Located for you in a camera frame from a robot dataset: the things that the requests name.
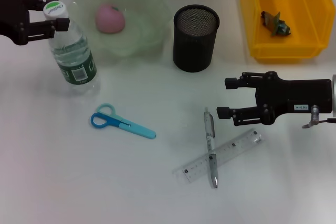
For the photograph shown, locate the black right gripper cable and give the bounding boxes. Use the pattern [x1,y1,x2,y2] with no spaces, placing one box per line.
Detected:
[301,104,336,130]

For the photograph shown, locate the clear plastic ruler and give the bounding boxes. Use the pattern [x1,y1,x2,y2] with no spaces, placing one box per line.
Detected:
[172,129,263,184]

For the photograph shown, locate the blue scissors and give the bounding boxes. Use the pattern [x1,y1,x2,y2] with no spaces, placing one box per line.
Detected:
[90,103,157,140]

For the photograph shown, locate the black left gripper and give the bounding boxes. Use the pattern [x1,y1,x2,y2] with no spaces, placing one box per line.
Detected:
[0,0,70,46]

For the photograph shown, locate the clear water bottle green label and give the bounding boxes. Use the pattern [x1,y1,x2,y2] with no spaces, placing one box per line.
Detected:
[43,1,101,97]

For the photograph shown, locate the green glass fruit plate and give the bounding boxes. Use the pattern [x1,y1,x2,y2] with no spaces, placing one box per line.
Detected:
[72,0,174,57]

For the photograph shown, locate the grey ballpoint pen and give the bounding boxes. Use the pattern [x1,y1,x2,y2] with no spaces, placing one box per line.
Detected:
[204,107,219,189]

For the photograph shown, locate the black mesh pen holder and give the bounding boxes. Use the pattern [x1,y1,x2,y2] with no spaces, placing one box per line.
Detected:
[172,5,220,73]

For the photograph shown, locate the green plastic wrapper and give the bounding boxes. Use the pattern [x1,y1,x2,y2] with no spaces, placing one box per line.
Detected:
[260,10,292,37]

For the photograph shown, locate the yellow plastic bin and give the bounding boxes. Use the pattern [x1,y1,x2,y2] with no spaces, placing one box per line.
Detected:
[239,0,336,64]

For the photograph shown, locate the pink toy peach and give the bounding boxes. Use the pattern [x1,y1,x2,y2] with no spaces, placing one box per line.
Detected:
[94,3,125,34]

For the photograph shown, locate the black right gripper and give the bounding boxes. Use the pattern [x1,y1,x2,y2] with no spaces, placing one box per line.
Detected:
[216,71,334,126]

